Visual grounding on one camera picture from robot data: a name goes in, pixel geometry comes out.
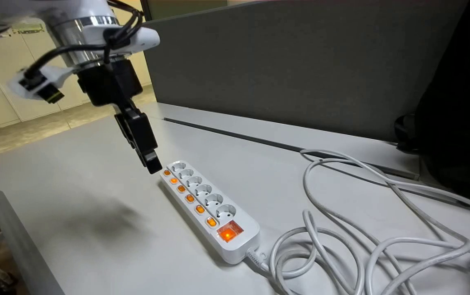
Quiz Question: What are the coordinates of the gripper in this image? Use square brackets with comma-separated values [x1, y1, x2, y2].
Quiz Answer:
[77, 59, 163, 175]

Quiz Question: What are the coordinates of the white power strip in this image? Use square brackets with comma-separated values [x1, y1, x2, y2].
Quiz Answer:
[159, 160, 261, 265]

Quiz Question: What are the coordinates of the grey desk partition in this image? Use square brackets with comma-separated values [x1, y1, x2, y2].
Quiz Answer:
[142, 0, 470, 143]

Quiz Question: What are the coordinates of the black bag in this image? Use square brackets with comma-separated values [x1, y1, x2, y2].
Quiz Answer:
[394, 0, 470, 202]

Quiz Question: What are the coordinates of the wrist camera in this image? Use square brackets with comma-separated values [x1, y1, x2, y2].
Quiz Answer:
[7, 65, 75, 104]

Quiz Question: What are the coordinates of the white cable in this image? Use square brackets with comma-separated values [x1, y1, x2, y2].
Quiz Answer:
[245, 148, 470, 295]

